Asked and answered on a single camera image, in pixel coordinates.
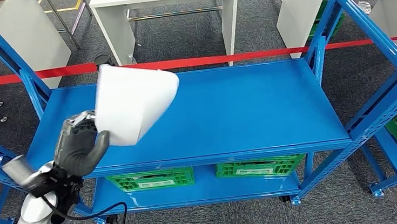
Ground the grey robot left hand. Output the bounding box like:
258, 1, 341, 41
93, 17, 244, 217
49, 110, 114, 180

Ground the white plastic shell part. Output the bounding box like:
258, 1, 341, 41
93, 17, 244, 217
89, 58, 185, 150

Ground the white table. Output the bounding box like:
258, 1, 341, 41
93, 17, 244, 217
274, 0, 397, 64
0, 0, 75, 94
89, 0, 246, 79

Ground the red barrier tape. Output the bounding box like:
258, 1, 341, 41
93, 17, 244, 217
0, 36, 397, 86

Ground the crumpled clear plastic film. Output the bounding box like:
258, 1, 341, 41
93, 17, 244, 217
356, 0, 373, 16

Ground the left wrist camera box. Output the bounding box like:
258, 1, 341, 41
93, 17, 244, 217
0, 152, 53, 195

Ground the black cable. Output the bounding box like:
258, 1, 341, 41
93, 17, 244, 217
41, 187, 129, 224

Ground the black barrier post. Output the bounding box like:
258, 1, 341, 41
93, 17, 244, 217
93, 54, 116, 69

